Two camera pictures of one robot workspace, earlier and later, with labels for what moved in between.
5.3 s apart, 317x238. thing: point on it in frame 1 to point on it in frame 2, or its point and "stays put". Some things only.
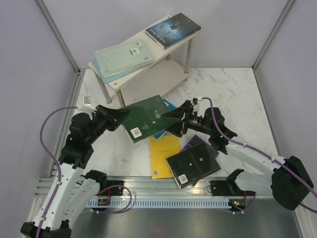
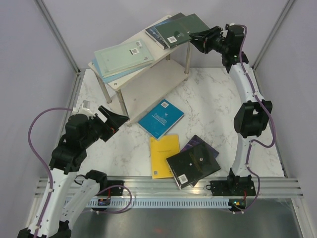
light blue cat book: [106, 79] stays put
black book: [192, 165] stays put
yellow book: [167, 146] stays put
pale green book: [117, 59] stays put
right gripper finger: [176, 130] to [200, 44]
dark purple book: [196, 140] stays put
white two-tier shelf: [170, 67] stays put
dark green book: [144, 118] to [178, 31]
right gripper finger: [178, 113] to [206, 34]
